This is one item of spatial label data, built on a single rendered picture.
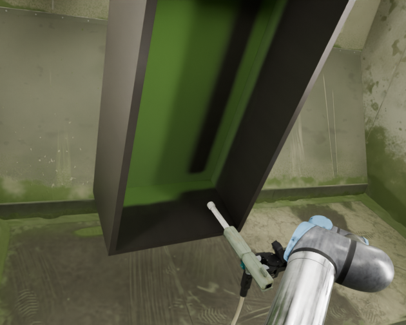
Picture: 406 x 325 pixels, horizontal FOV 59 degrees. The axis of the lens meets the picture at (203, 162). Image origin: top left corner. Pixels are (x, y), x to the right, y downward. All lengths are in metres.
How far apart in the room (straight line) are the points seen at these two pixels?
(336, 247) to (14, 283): 1.52
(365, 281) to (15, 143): 1.90
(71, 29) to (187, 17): 1.23
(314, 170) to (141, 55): 2.17
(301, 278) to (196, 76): 0.89
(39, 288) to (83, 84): 1.17
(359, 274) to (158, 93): 0.94
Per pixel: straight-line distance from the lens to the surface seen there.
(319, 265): 0.88
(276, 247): 1.44
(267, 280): 1.36
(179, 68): 1.40
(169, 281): 1.97
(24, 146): 2.28
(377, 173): 3.19
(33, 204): 2.27
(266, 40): 1.48
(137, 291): 1.91
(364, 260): 0.95
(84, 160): 2.27
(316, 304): 0.82
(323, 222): 1.53
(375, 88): 3.24
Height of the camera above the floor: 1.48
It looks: 28 degrees down
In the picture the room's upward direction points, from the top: 11 degrees clockwise
